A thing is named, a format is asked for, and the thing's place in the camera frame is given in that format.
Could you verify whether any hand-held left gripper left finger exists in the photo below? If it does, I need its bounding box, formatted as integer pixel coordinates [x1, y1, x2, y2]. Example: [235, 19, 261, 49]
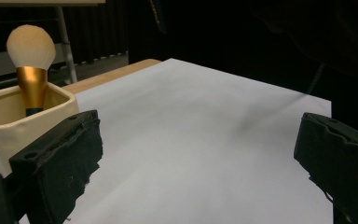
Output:
[8, 109, 103, 224]

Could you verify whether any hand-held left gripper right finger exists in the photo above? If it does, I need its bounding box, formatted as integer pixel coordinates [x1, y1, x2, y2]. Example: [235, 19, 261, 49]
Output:
[293, 112, 358, 224]

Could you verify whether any cream square cup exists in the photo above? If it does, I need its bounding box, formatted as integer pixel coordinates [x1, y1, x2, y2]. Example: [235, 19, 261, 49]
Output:
[0, 82, 80, 178]

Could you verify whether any large makeup brush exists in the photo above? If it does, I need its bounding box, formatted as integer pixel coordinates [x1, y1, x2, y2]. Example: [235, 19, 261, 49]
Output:
[6, 23, 57, 118]

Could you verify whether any white metal stand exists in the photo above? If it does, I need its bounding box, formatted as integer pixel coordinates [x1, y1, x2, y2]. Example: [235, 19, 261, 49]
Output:
[0, 0, 106, 85]

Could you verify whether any white paper sheet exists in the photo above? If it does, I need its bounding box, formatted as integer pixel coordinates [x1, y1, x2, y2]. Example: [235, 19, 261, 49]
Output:
[0, 58, 335, 224]

